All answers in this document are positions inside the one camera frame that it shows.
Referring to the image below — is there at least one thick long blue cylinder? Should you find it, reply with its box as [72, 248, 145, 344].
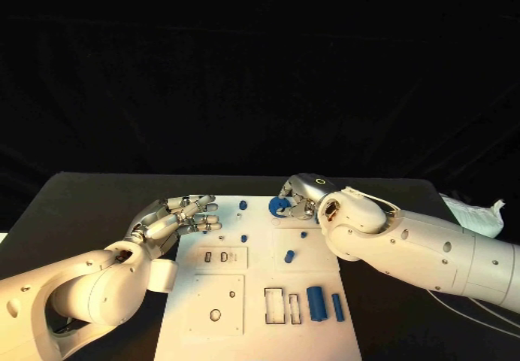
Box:
[305, 286, 330, 322]

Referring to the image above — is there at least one blue gear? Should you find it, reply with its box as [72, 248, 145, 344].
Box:
[268, 196, 295, 219]

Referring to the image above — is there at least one thin long blue cylinder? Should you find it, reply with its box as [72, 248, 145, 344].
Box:
[330, 293, 346, 323]

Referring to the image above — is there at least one white task board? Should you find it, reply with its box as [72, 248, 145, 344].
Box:
[153, 195, 363, 361]

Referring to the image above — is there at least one white cable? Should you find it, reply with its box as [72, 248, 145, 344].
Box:
[356, 190, 402, 213]
[425, 290, 520, 332]
[465, 296, 520, 323]

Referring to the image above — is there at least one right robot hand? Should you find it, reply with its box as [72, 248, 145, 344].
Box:
[276, 172, 347, 221]

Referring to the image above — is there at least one crumpled white bag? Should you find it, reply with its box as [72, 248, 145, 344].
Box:
[439, 193, 507, 239]

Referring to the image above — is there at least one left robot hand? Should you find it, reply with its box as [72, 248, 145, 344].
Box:
[128, 193, 225, 261]

